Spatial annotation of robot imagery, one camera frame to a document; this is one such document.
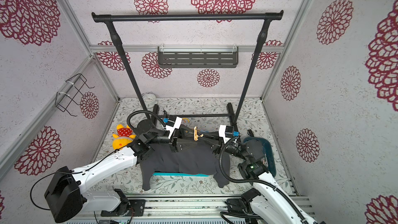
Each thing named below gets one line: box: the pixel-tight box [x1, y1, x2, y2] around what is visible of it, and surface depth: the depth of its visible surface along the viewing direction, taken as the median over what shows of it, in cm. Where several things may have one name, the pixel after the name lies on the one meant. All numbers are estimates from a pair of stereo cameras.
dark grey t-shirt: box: [139, 138, 231, 192], surface depth 74 cm
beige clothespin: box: [193, 126, 204, 142], surface depth 60 cm
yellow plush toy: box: [111, 123, 137, 151], surface depth 95 cm
